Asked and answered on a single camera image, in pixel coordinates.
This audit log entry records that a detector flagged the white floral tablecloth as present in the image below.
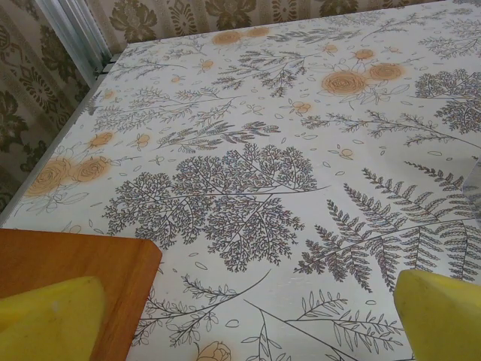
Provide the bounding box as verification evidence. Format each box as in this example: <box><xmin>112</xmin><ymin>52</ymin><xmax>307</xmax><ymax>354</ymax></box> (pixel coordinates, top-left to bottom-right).
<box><xmin>0</xmin><ymin>2</ymin><xmax>481</xmax><ymax>361</ymax></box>

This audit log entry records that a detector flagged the brown wooden board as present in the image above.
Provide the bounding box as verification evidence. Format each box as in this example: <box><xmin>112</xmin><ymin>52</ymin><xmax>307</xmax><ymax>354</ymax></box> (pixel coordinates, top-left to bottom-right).
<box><xmin>0</xmin><ymin>227</ymin><xmax>163</xmax><ymax>361</ymax></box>

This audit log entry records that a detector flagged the aluminium frame post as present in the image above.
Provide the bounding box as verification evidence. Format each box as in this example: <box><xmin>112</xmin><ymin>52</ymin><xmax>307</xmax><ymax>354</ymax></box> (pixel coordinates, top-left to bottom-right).
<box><xmin>37</xmin><ymin>0</ymin><xmax>113</xmax><ymax>74</ymax></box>

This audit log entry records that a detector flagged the pink card holder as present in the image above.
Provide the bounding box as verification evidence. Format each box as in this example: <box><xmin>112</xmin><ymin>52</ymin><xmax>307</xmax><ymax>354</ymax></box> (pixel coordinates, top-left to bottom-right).
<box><xmin>462</xmin><ymin>157</ymin><xmax>481</xmax><ymax>230</ymax></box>

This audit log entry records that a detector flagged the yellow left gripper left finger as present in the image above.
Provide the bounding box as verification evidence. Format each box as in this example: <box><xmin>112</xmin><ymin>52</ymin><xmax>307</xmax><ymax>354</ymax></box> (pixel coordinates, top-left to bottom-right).
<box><xmin>0</xmin><ymin>276</ymin><xmax>113</xmax><ymax>361</ymax></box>

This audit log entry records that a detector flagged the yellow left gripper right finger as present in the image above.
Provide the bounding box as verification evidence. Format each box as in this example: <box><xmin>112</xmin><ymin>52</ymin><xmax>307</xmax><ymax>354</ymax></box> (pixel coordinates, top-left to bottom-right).
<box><xmin>392</xmin><ymin>268</ymin><xmax>481</xmax><ymax>361</ymax></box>

